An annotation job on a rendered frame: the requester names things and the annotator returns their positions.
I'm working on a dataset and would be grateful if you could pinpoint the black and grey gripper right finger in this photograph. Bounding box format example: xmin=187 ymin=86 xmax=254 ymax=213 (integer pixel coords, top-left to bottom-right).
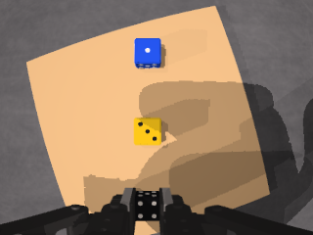
xmin=159 ymin=188 xmax=313 ymax=235

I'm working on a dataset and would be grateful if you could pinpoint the yellow die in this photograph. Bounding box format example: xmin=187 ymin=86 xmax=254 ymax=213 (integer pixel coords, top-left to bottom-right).
xmin=134 ymin=117 xmax=161 ymax=145

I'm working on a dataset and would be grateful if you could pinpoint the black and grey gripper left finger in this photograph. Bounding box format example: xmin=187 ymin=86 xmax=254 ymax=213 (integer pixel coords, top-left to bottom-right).
xmin=0 ymin=188 xmax=136 ymax=235

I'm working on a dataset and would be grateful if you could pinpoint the black die with white pips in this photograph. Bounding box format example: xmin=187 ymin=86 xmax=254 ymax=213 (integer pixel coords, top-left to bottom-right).
xmin=135 ymin=191 xmax=159 ymax=221

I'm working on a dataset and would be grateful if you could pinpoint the blue die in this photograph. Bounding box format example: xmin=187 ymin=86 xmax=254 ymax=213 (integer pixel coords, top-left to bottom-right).
xmin=134 ymin=38 xmax=161 ymax=69

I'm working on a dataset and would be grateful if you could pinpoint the peach flat mat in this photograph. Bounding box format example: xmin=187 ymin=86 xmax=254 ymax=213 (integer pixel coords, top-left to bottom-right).
xmin=26 ymin=6 xmax=270 ymax=214

